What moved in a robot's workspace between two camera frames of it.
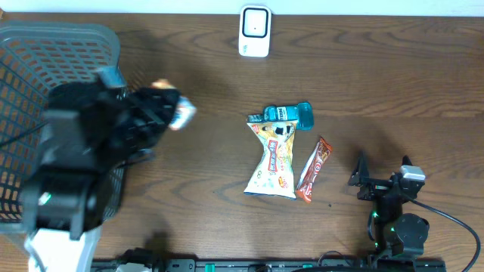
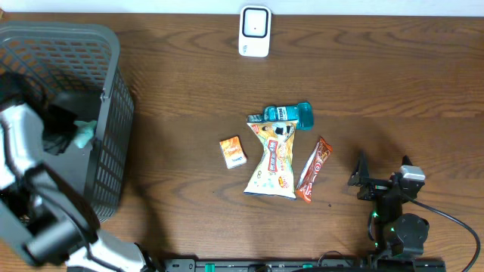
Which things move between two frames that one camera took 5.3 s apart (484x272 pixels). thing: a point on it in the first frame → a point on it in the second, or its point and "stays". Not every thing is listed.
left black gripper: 150,114 → 61,144
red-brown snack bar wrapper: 305,183 stays
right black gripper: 360,177 stays
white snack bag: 275,175 stays
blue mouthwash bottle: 302,112 stays
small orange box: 185,109 → 233,152
